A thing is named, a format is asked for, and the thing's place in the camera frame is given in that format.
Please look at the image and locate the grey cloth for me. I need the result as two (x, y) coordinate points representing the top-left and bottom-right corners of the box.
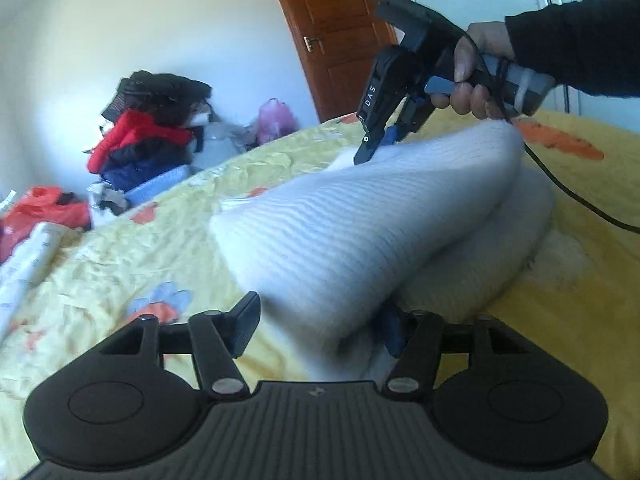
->
(192, 120), (254, 171)

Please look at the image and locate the light blue cloth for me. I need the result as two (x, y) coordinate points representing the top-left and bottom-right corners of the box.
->
(122, 165), (196, 208)

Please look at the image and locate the brown wooden door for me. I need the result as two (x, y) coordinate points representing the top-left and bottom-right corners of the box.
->
(264, 0), (415, 124)

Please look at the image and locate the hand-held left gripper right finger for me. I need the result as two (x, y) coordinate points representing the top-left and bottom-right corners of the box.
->
(382, 310), (532, 402)

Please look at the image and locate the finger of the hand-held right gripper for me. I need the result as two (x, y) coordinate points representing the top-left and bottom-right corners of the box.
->
(382, 96), (435, 147)
(353, 122), (390, 166)

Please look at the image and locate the person's right forearm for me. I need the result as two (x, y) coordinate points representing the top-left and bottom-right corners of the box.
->
(504, 0), (640, 100)

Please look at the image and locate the pile of dark red clothes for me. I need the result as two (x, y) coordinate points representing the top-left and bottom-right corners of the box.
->
(87, 71), (213, 187)

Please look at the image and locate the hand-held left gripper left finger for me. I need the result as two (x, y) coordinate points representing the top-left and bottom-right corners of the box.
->
(97, 291), (262, 401)

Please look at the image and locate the red plastic bag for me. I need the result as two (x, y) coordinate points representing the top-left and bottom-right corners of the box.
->
(0, 186), (94, 262)

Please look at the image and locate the pink bag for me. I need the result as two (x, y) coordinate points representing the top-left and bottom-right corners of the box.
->
(250, 98), (299, 147)

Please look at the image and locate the person's right hand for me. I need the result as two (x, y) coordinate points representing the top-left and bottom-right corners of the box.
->
(429, 21), (517, 121)

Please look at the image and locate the black cable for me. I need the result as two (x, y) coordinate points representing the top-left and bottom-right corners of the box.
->
(480, 55), (640, 235)

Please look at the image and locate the white knit sweater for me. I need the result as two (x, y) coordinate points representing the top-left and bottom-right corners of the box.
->
(207, 122), (557, 386)

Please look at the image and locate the white printed cloth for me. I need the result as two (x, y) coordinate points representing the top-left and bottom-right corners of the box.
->
(0, 222), (69, 332)

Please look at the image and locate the yellow printed bedsheet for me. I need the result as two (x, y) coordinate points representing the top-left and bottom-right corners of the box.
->
(0, 109), (640, 480)

